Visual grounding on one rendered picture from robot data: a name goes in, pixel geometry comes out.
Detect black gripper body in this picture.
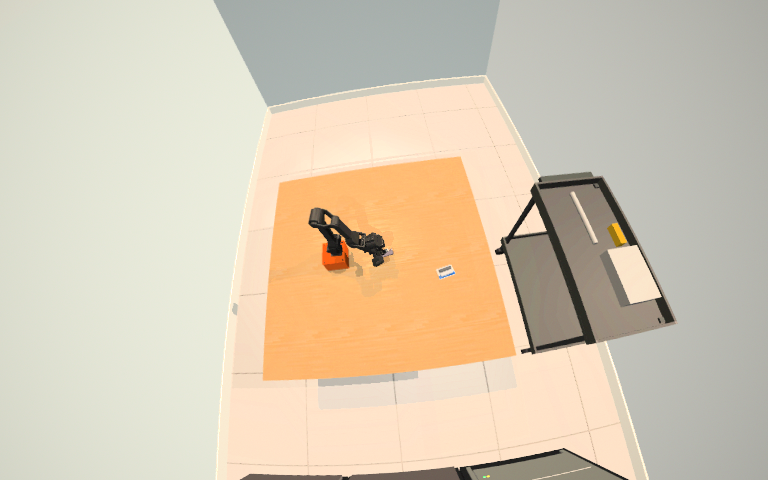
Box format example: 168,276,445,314
364,232,384,267

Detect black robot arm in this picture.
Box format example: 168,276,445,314
308,207,385,257

